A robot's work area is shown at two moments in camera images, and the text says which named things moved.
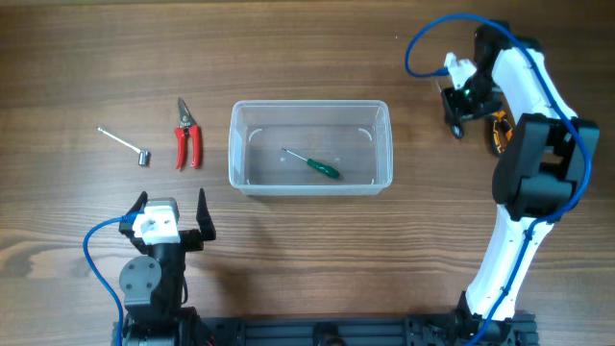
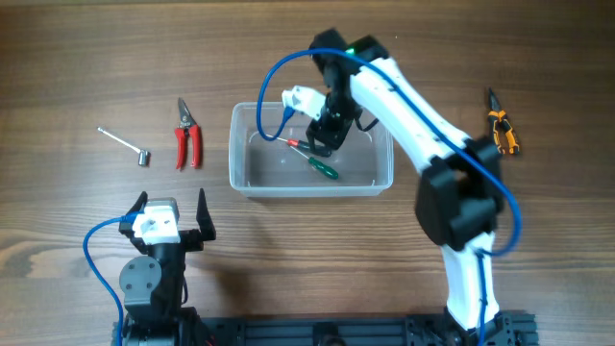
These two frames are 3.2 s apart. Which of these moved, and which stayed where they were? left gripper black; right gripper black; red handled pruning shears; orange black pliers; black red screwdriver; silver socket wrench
Moved: right gripper black; black red screwdriver
Stayed: silver socket wrench; orange black pliers; red handled pruning shears; left gripper black
